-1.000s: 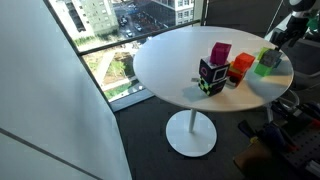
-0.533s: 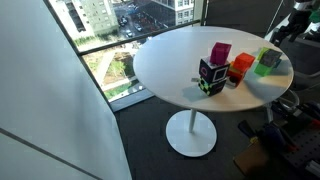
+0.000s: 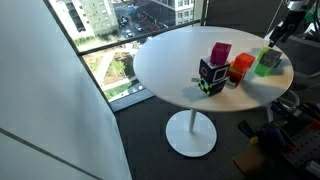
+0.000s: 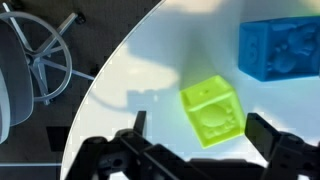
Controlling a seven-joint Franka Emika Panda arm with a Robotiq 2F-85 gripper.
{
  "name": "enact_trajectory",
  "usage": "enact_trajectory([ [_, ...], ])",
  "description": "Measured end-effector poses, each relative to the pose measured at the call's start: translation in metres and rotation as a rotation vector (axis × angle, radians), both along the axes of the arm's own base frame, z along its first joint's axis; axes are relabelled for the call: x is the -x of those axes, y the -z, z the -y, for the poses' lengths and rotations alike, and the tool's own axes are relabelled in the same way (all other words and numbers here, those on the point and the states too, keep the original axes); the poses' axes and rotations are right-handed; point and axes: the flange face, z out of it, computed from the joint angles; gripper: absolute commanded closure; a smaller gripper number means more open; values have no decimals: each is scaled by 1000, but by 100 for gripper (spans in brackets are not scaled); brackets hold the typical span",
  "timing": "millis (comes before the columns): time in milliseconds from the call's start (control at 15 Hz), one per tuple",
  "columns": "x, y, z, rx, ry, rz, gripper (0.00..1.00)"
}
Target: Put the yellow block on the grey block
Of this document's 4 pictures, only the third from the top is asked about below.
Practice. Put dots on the green block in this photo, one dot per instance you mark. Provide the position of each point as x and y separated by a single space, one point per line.
263 70

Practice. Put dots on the orange block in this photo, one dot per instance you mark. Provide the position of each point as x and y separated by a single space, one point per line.
244 61

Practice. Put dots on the blue block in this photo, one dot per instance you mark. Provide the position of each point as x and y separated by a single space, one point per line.
278 63

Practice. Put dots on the black window frame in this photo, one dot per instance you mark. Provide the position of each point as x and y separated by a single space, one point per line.
133 37

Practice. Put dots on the dark blue patterned cube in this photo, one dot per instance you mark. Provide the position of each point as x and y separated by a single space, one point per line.
213 71

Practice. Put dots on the office chair base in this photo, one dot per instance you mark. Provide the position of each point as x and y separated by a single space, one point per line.
301 63

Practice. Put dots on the white round table pedestal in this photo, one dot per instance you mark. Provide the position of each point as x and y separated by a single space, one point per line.
191 133

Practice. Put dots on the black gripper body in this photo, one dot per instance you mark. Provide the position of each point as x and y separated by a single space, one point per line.
294 19

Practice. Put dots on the purple red patterned cube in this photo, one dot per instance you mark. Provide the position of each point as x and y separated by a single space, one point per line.
236 77

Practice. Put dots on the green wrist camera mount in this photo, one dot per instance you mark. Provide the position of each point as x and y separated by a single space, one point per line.
310 15

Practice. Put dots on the black green checkered cube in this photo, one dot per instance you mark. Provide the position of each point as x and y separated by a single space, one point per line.
211 87

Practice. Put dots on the magenta block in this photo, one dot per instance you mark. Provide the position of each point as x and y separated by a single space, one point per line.
220 53

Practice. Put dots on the black perforated board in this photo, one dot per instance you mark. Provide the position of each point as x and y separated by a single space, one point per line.
308 146

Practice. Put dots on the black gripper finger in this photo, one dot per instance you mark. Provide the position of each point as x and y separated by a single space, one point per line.
277 34
288 35

